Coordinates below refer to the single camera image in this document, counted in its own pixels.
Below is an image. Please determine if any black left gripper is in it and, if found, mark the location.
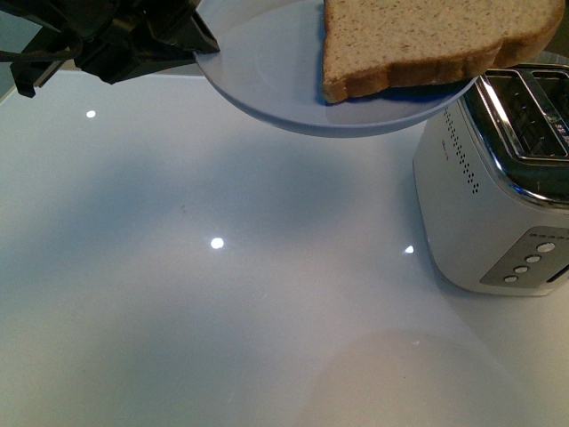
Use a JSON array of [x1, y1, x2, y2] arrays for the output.
[[8, 1, 220, 97]]

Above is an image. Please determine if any light blue round plate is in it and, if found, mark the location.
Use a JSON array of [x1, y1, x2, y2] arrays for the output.
[[196, 1, 474, 138]]

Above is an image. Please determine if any slice of brown bread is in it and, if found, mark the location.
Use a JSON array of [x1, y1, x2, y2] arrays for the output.
[[322, 1, 565, 103]]

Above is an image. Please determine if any white silver toaster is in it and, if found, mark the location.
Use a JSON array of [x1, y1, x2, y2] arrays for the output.
[[413, 63, 568, 296]]

